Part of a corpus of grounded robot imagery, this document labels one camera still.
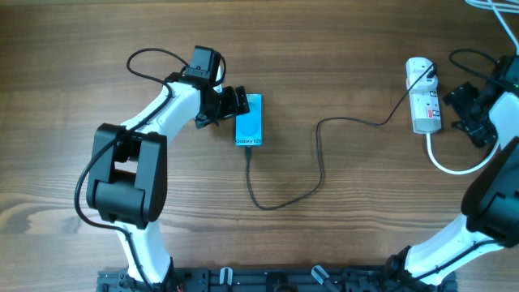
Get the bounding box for blue-screen Galaxy smartphone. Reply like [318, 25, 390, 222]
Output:
[235, 93, 264, 147]

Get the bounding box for black charger cable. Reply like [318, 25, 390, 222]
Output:
[244, 61, 438, 211]

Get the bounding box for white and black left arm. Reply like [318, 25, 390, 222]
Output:
[74, 45, 249, 291]

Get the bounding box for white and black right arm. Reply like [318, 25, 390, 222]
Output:
[379, 55, 518, 291]

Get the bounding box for white power strip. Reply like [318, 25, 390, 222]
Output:
[405, 57, 442, 135]

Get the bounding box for white power strip cord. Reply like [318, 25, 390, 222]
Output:
[425, 0, 519, 176]

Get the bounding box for black mounting rail base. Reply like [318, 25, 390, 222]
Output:
[96, 265, 458, 292]

